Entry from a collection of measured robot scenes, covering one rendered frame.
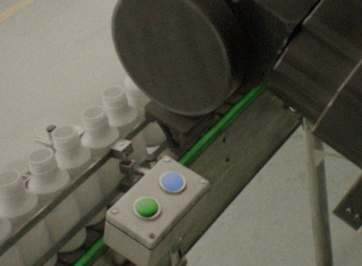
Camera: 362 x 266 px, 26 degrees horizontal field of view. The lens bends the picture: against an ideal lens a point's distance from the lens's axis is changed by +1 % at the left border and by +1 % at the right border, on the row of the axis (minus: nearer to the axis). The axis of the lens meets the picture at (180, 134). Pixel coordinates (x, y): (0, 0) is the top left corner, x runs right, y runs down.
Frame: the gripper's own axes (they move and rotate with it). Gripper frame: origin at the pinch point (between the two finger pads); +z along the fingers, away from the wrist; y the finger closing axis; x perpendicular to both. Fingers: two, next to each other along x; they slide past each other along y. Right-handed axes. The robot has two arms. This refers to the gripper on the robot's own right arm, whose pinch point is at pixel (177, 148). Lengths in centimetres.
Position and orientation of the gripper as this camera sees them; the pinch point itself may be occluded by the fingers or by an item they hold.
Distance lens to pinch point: 103.4
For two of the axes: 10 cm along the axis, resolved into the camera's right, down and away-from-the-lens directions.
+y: -5.7, 5.4, -6.2
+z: -1.2, 6.9, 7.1
